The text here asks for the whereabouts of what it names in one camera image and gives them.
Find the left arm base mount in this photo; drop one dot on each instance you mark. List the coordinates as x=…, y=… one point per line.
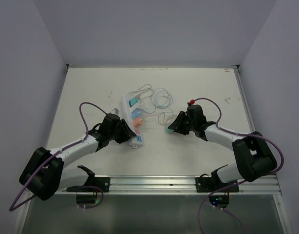
x=89, y=188

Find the right side aluminium rail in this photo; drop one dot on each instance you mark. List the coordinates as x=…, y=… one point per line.
x=243, y=96

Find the teal dual usb charger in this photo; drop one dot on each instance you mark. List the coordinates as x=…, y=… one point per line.
x=133, y=102

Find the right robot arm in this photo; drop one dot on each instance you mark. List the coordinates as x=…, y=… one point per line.
x=253, y=157

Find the light blue charger plug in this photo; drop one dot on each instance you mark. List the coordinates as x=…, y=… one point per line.
x=136, y=113

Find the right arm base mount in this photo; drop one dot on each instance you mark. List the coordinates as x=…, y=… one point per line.
x=210, y=183

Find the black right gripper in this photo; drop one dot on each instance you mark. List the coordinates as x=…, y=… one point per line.
x=177, y=125

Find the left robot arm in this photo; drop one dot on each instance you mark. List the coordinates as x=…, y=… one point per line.
x=43, y=173

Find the orange charger plug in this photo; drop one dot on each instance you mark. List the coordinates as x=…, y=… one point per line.
x=137, y=122

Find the aluminium table rail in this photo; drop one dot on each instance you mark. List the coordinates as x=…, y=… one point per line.
x=182, y=185

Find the white power strip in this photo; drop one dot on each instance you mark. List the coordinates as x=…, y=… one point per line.
x=138, y=141

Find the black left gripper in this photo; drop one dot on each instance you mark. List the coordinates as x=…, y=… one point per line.
x=125, y=137

